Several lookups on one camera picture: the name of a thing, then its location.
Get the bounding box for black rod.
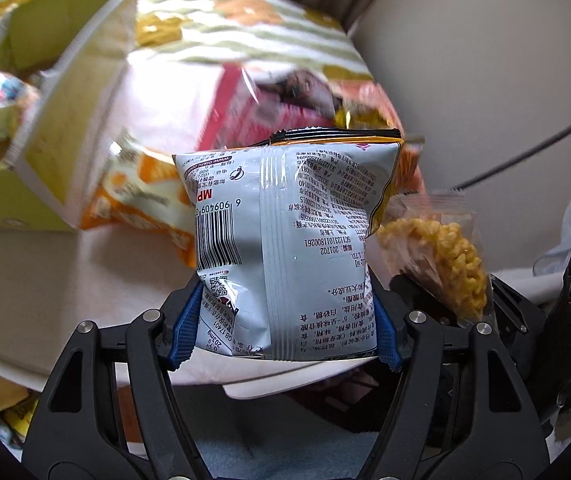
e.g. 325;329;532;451
453;92;571;191

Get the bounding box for silver snack packet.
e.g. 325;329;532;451
173;128;405;363

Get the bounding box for cardboard box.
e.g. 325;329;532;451
0;0;141;233

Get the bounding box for pale colourful snack packet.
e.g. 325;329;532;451
0;72;41;141

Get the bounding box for white bed sheet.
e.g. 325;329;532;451
0;50;416;396

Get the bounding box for floral striped blanket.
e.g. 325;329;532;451
0;0;381;96

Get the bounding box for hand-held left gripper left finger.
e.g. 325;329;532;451
22;281;206;480

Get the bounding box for orange white snack packet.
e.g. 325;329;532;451
80;132;201;268

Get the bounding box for clear packet of yellow snack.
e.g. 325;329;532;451
373;187;496;323

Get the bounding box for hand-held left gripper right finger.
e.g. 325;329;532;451
360;270;551;480

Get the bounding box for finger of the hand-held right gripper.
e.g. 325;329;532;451
389;272;466;328
490;275;549;361

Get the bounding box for pink striped snack packet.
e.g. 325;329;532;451
198;62;339;153

